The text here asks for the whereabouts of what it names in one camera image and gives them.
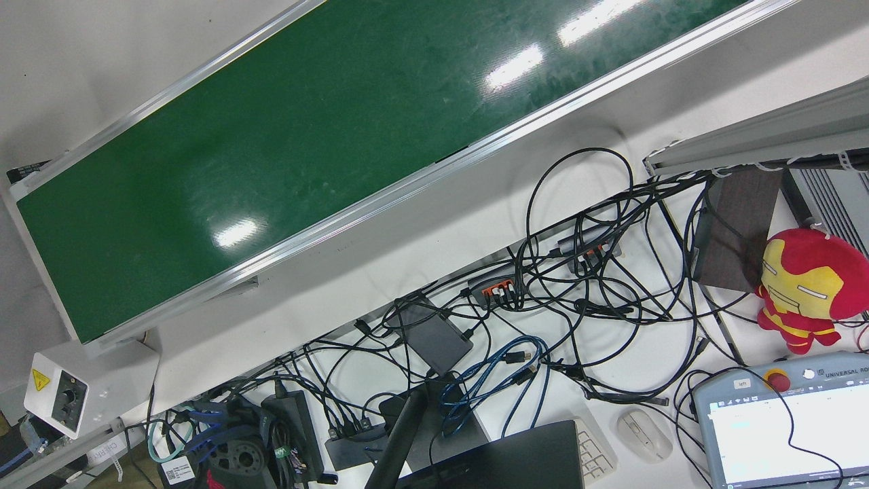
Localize grey robot teach pendant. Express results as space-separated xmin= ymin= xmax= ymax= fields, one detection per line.
xmin=692 ymin=351 xmax=869 ymax=489

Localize grey monitor stand base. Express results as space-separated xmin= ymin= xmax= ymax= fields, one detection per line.
xmin=407 ymin=380 xmax=491 ymax=471

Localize flat black power adapter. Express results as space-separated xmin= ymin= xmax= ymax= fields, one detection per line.
xmin=384 ymin=293 xmax=474 ymax=376

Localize black power brick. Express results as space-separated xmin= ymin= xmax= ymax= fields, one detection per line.
xmin=261 ymin=391 xmax=325 ymax=479

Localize white qr code label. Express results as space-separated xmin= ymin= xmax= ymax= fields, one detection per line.
xmin=162 ymin=456 xmax=198 ymax=484

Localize black docking station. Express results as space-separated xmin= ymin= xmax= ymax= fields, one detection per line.
xmin=325 ymin=424 xmax=391 ymax=471

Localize white computer mouse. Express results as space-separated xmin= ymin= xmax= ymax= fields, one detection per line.
xmin=616 ymin=409 xmax=673 ymax=464

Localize brown wooden panel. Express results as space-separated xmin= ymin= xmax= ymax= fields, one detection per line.
xmin=692 ymin=166 xmax=785 ymax=294

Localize black device red logo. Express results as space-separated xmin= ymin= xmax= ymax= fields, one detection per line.
xmin=204 ymin=435 xmax=279 ymax=489

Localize blue cable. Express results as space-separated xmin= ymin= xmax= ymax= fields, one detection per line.
xmin=440 ymin=336 xmax=551 ymax=437
xmin=183 ymin=401 xmax=259 ymax=449

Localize white printed strap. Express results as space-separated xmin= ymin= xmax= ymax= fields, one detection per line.
xmin=85 ymin=435 xmax=130 ymax=476

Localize usb hub orange ports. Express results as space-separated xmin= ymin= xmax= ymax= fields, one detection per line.
xmin=467 ymin=264 xmax=530 ymax=308

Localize white keyboard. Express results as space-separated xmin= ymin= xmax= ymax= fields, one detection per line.
xmin=574 ymin=416 xmax=618 ymax=486

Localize green conveyor belt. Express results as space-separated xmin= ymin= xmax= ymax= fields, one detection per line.
xmin=7 ymin=0 xmax=802 ymax=347

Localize aluminium profile beam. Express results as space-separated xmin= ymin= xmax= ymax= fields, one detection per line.
xmin=644 ymin=76 xmax=869 ymax=179

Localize red yellow plush toy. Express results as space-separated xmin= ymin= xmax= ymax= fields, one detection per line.
xmin=755 ymin=228 xmax=869 ymax=355

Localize black pendant cable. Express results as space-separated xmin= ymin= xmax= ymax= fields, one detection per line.
xmin=764 ymin=380 xmax=844 ymax=489

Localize teal cable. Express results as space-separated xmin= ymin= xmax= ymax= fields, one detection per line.
xmin=148 ymin=416 xmax=187 ymax=464

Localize grey ribbed metal case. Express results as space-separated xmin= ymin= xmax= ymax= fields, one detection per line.
xmin=781 ymin=166 xmax=869 ymax=255

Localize black monitor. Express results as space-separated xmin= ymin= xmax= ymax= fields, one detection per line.
xmin=397 ymin=420 xmax=585 ymax=489

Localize black looped cable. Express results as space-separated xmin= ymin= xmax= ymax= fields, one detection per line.
xmin=526 ymin=147 xmax=635 ymax=286

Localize grey usb hub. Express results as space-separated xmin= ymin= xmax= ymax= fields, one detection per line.
xmin=557 ymin=228 xmax=622 ymax=267

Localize white conveyor control box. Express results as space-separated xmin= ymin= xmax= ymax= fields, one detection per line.
xmin=24 ymin=338 xmax=160 ymax=439

